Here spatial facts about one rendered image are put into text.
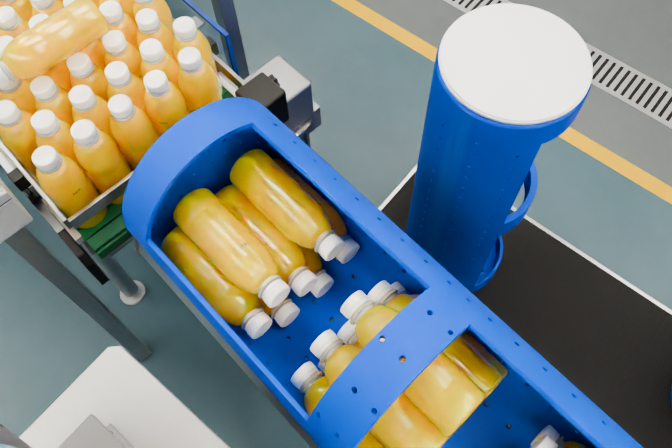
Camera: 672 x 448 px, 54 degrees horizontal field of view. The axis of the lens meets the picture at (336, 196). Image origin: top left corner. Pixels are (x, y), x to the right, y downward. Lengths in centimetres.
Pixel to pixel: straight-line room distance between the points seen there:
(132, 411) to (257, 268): 24
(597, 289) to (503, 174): 83
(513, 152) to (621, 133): 133
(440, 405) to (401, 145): 163
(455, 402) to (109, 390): 43
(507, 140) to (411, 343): 55
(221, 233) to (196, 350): 119
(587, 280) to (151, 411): 148
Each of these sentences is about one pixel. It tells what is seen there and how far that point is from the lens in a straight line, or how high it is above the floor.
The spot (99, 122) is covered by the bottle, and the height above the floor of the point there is 105.
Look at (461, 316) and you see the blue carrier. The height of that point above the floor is 121.
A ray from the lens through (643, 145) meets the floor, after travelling 256.
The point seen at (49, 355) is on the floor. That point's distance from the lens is 224.
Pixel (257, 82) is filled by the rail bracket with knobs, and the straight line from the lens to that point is 125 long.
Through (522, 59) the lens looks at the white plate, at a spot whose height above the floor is 104.
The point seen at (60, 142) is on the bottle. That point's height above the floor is 106.
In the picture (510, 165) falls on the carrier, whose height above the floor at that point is 90.
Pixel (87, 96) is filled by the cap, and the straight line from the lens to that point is 118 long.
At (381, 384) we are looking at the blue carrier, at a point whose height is 122.
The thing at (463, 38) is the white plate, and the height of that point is 104.
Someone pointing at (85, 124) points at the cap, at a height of 110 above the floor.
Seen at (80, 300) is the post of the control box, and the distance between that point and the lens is 165.
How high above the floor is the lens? 198
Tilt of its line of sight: 62 degrees down
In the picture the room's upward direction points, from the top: 3 degrees counter-clockwise
